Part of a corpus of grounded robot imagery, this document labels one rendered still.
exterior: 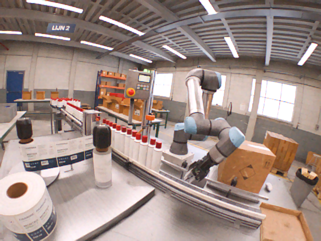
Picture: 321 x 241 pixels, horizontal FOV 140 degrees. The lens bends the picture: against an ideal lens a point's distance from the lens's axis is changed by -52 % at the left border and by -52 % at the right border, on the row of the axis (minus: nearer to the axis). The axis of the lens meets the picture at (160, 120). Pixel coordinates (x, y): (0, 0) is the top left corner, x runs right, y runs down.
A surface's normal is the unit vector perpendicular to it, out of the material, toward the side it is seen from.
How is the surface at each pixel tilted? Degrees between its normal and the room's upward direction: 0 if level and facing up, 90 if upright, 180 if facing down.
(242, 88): 90
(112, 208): 0
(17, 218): 90
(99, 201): 0
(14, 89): 90
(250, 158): 90
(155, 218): 0
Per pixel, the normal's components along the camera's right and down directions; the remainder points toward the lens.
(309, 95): -0.68, 0.04
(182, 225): 0.14, -0.97
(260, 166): -0.43, 0.11
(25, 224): 0.78, 0.22
